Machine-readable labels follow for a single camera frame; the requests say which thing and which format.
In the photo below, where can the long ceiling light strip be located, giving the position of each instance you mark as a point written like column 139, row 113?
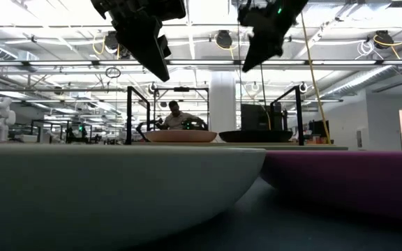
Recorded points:
column 47, row 63

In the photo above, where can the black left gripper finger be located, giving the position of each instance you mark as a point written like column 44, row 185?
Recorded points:
column 141, row 42
column 165, row 47

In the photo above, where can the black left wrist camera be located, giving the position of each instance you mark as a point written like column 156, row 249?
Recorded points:
column 173, row 7

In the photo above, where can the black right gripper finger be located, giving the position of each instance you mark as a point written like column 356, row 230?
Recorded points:
column 265, row 49

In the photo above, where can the white round column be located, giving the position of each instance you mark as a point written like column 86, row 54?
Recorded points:
column 222, row 101

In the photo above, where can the black plate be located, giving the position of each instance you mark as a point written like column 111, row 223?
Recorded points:
column 255, row 136

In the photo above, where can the black monitor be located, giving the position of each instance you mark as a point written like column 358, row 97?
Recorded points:
column 255, row 116

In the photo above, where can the silver ventilation duct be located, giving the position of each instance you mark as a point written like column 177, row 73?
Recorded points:
column 361, row 80

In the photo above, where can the person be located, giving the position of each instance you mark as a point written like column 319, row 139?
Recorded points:
column 178, row 120

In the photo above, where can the white plate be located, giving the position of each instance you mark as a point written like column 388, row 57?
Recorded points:
column 100, row 191

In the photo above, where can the purple plate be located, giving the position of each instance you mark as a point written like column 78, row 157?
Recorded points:
column 354, row 181

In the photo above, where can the black metal shelf frame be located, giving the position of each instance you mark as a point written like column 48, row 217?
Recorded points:
column 128, row 115

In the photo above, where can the white humanoid robot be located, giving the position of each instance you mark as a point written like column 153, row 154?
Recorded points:
column 0, row 118

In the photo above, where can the peach pink plate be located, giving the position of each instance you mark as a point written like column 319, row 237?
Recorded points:
column 180, row 136

